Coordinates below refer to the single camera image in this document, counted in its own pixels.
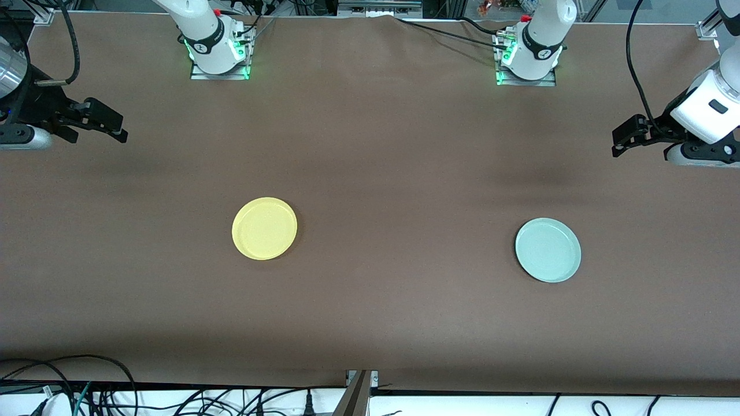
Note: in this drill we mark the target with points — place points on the white plastic device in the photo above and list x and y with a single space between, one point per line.
55 404

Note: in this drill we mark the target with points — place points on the yellow plate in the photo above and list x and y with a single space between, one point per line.
265 228

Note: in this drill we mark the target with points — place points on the metal corner bracket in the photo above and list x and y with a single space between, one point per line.
708 30
43 15

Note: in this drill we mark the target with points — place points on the black power plug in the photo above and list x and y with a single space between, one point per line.
309 404

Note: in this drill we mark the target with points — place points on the small orange object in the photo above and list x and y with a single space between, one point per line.
487 7

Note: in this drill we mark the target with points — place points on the brown table cover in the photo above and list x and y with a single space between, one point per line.
370 323

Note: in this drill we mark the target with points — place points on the aluminium profile bar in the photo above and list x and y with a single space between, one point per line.
355 396

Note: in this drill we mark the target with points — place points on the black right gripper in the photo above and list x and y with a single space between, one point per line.
41 111

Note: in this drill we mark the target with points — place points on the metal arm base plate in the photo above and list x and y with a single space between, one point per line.
245 70
523 82

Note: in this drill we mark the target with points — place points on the pale green plate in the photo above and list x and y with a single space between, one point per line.
548 249

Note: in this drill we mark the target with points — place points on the silver metal rail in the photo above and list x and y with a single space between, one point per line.
378 7

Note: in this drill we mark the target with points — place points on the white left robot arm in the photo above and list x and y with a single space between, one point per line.
543 34

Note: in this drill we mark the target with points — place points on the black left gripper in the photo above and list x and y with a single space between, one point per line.
661 130

